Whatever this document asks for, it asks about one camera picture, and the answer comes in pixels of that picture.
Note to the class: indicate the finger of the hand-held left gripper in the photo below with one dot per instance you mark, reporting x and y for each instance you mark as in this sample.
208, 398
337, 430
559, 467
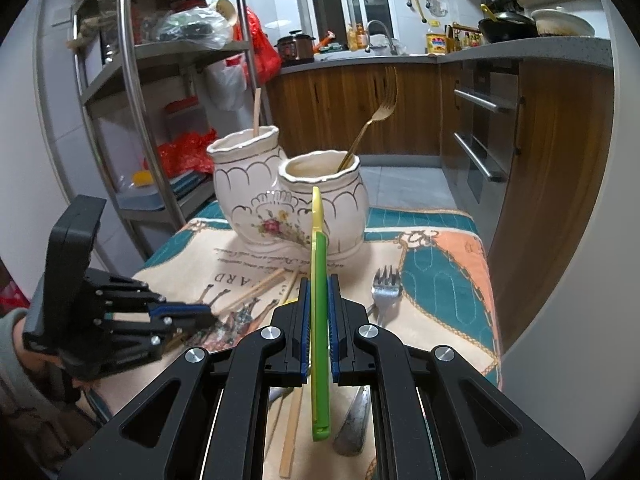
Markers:
165, 308
150, 342

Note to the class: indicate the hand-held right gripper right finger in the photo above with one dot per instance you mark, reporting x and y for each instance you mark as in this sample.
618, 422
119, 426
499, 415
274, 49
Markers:
334, 330

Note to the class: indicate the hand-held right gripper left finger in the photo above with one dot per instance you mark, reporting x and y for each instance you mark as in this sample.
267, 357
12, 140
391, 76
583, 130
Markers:
302, 330

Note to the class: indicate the wooden chopstick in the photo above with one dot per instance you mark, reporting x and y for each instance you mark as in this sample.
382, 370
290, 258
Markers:
291, 435
288, 287
255, 287
257, 110

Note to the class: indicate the silver fork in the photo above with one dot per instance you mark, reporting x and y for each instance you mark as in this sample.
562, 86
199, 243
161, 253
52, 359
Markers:
386, 290

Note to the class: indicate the yellow green plastic utensil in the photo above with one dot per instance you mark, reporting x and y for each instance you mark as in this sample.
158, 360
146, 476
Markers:
319, 260

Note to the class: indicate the floral ceramic utensil holder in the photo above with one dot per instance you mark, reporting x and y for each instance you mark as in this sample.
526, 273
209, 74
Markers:
260, 200

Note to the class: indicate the person's left forearm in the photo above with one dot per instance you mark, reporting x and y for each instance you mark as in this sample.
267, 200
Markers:
15, 375

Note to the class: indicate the printed tablecloth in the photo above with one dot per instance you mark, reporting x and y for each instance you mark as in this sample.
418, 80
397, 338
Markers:
440, 310

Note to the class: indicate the red plastic bag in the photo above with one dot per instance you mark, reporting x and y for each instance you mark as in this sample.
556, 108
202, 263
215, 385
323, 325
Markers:
185, 152
265, 55

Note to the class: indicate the metal shelf rack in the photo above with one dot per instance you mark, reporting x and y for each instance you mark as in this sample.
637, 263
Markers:
125, 60

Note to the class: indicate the gold fork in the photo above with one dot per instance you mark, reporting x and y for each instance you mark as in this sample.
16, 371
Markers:
372, 120

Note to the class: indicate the white plastic bag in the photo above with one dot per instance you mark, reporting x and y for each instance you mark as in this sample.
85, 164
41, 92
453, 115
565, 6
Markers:
227, 85

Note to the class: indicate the clear plastic bag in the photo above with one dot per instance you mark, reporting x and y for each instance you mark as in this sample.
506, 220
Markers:
192, 27

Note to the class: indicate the dark red pressure cooker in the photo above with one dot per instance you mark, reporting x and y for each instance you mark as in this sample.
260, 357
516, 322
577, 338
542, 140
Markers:
295, 47

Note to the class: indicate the wooden kitchen cabinet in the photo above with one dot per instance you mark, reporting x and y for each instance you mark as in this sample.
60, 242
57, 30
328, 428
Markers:
560, 160

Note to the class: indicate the amber bottle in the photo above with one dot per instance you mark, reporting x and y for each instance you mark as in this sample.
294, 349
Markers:
357, 37

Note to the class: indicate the yellow oil bottle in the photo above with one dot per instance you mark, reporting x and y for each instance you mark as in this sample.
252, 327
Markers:
436, 42

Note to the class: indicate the metal kitchen faucet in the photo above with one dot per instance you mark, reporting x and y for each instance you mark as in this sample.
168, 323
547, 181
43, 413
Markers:
377, 25

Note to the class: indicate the row of seasoning bottles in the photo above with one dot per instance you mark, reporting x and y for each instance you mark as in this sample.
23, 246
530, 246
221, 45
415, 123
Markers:
465, 37

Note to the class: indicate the black wok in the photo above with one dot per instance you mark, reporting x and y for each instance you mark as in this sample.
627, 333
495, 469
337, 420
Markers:
505, 30

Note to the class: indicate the white bowl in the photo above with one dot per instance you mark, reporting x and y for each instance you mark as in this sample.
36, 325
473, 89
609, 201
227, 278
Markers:
562, 22

